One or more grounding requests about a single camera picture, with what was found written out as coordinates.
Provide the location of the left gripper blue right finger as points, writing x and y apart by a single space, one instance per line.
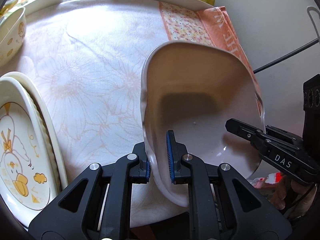
175 151

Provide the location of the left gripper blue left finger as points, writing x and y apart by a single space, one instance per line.
144 165

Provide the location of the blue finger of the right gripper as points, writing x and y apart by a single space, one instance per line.
282 134
245 131

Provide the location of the pink plastic divided tray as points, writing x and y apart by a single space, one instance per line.
193 89

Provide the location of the plain white ribbed plate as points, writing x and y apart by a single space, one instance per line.
47 134

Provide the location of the white duck outline plate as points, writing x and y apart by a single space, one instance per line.
27 183

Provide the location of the yellow duck plate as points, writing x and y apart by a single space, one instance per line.
26 82

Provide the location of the cream duck bowl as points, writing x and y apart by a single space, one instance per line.
13 31

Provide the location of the person's right hand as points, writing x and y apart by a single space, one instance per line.
289 194

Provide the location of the orange patterned cloth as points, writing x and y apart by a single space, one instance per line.
211 27

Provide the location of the grey plastic hanger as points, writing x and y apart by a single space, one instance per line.
310 10

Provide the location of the white floral tablecloth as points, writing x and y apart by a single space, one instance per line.
85 58

